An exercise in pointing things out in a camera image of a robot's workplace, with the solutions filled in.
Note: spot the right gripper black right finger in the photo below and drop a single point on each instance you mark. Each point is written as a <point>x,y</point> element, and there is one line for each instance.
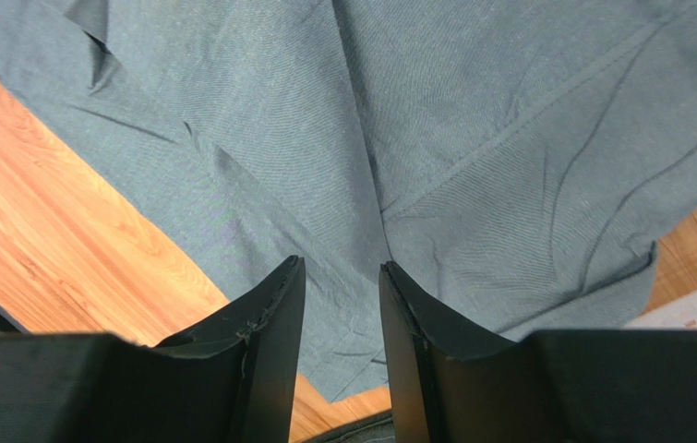
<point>454,381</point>

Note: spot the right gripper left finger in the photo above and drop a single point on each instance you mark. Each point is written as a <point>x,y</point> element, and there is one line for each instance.
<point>228,378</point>

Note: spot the grey long sleeve shirt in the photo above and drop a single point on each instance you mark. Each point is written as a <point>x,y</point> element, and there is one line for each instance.
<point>519,159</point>

